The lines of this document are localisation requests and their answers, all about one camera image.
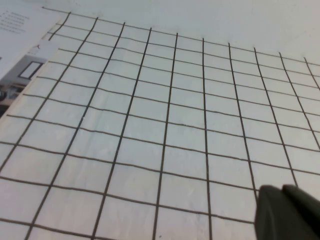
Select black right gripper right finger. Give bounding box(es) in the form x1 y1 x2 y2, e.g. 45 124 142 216
282 184 320 240

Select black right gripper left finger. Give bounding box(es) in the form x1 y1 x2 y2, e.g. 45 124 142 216
254 184 309 240

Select white product catalog book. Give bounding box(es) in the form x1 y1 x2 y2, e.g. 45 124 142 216
0 4 64 77

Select white black-grid tablecloth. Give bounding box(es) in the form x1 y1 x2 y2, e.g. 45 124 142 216
0 6 320 240

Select closed brochure with office photo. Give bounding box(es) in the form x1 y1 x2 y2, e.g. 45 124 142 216
0 41 60 118

